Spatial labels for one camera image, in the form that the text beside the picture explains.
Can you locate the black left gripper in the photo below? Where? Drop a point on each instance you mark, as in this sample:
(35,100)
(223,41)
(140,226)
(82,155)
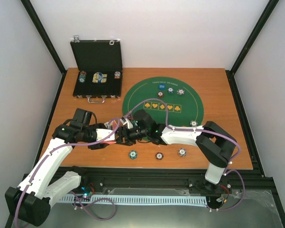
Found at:
(97,146)

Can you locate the teal poker chip stack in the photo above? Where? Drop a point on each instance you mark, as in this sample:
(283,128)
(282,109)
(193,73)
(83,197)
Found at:
(133,154)

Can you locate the purple poker chip stack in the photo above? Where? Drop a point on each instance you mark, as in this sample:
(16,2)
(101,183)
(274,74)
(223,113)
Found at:
(182,152)

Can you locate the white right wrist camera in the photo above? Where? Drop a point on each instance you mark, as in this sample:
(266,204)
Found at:
(128,123)

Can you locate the light blue slotted cable duct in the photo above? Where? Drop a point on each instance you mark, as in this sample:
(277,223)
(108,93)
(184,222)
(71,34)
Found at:
(140,200)

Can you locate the card deck in case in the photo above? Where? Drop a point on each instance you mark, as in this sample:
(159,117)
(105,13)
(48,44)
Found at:
(99,77)

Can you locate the purple chips in case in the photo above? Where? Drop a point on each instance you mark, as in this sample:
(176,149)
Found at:
(117,75)

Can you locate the red playing card deck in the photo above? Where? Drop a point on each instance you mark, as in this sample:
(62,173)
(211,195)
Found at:
(111,125)

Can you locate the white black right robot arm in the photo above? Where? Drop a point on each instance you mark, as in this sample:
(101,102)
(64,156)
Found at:
(213,141)

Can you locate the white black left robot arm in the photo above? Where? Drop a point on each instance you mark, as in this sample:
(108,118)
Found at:
(32,200)

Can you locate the open black poker case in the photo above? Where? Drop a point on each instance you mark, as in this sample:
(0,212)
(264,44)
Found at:
(93,56)

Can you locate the brown poker chip stack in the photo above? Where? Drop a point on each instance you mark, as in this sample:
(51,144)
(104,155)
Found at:
(159,156)

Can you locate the blue round blind button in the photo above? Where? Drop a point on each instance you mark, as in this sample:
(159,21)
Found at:
(161,86)

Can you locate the round green poker mat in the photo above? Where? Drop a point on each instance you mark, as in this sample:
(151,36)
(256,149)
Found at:
(182,108)

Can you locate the teal chips in case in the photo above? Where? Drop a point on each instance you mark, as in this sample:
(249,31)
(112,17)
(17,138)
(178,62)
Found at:
(82,77)

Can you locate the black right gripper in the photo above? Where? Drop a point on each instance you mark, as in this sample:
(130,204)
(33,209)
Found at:
(120,131)

